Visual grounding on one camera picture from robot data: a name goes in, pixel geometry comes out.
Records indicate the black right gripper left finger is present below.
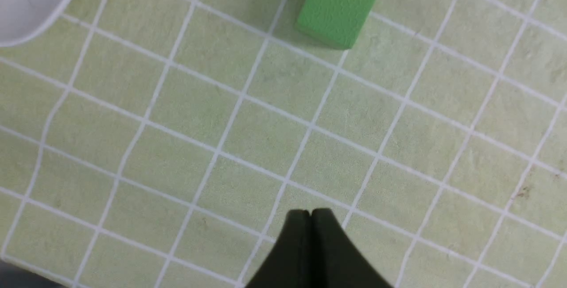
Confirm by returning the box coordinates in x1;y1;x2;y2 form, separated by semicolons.
246;210;311;288

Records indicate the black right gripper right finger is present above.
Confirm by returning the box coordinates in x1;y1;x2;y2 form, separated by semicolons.
311;209;391;288

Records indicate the green checkered tablecloth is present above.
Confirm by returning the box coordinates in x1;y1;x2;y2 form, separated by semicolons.
0;0;567;288

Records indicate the green cube block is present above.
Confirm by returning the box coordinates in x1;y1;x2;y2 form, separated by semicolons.
295;0;376;50

